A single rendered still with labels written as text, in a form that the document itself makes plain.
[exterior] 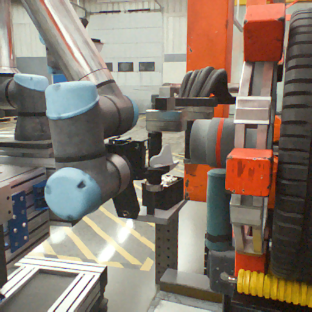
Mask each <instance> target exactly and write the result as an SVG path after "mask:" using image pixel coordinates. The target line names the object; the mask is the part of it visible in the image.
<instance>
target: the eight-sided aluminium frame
mask: <svg viewBox="0 0 312 312"><path fill-rule="evenodd" d="M278 63H279V62H264V72H263V81H262V88H261V92H260V97H253V96H250V91H251V86H252V82H253V77H254V69H255V62H244V68H243V71H242V75H241V83H240V88H239V95H238V96H237V97H236V101H235V114H234V122H233V123H234V125H235V140H234V148H235V147H240V148H241V149H245V144H246V132H247V128H250V129H257V148H256V149H263V150H267V140H268V129H269V124H270V123H273V124H274V121H275V113H276V107H277V97H278V93H276V91H277V78H278ZM273 76H274V81H273ZM272 83H273V91H272ZM271 95H272V97H271ZM267 207H268V197H256V196H243V195H237V194H232V198H231V201H230V223H231V224H232V227H233V235H234V239H235V243H236V248H235V250H236V251H237V253H238V254H244V255H247V256H252V257H260V258H261V256H262V255H263V248H264V232H265V227H266V225H267V218H268V209H267ZM250 226H252V231H253V236H249V232H250Z"/></svg>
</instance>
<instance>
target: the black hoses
mask: <svg viewBox="0 0 312 312"><path fill-rule="evenodd" d="M211 94H212V95H214V96H212V97H210V96H211ZM235 101H236V96H232V95H231V94H230V93H229V85H228V75H227V71H226V70H224V69H219V70H218V69H214V68H213V67H211V66H208V67H206V68H203V69H201V70H198V69H196V70H194V71H188V72H187V73H186V75H185V77H184V78H183V81H182V83H181V86H180V90H179V95H178V97H176V98H175V106H176V107H217V105H235Z"/></svg>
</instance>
